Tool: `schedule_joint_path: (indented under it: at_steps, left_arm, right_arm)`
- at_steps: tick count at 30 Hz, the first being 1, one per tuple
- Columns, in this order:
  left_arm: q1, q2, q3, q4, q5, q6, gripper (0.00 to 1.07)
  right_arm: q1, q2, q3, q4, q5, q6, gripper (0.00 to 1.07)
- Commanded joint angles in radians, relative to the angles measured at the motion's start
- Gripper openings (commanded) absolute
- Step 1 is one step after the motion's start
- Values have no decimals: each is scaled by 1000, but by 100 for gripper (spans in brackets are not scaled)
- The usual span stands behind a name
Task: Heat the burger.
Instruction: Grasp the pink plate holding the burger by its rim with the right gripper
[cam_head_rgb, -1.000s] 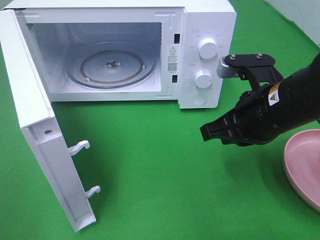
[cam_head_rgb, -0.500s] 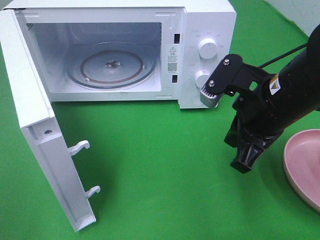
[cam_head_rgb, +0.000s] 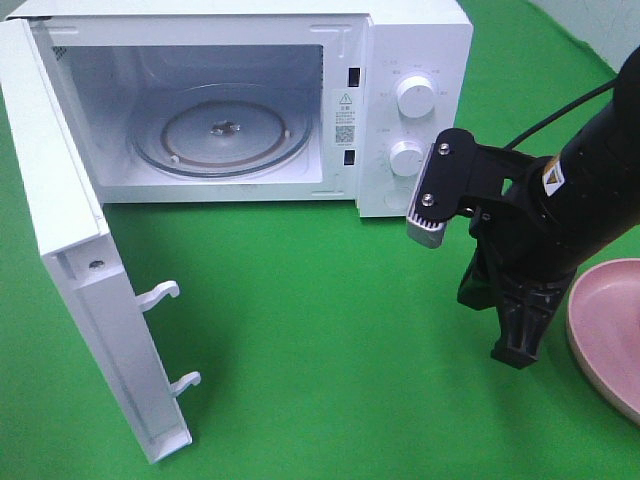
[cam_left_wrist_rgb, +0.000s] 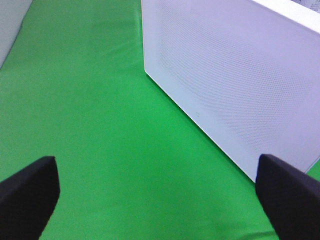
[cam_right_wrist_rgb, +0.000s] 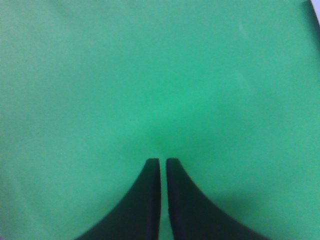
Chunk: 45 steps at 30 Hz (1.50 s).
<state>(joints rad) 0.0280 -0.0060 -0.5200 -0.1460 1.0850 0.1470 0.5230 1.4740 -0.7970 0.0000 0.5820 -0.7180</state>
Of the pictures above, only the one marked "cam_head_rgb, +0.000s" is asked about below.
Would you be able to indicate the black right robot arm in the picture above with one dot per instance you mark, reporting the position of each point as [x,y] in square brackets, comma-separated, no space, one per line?
[567,208]

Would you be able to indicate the white dial knob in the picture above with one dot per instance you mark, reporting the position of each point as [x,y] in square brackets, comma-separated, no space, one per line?
[415,96]
[406,158]

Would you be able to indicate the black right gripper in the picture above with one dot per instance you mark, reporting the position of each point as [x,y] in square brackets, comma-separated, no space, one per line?
[510,270]

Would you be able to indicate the green table cloth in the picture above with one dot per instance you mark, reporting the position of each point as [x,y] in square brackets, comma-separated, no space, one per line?
[330,347]

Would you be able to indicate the pink round plate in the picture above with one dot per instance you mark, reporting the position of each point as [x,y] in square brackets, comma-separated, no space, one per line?
[603,331]

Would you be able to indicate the white microwave oven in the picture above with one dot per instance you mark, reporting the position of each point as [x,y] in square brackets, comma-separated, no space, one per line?
[103,57]

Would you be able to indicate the round door release button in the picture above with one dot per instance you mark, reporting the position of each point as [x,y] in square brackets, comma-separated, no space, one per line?
[398,199]

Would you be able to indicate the white microwave door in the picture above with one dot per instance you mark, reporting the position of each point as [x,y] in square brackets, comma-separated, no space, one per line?
[80,255]

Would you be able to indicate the upper white dial knob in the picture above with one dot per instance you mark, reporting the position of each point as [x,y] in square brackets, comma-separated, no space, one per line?
[415,96]

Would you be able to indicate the lower white dial knob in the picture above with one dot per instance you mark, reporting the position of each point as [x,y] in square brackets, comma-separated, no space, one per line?
[406,158]

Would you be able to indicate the glass turntable plate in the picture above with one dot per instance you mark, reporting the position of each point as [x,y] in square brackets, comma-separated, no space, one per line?
[221,131]

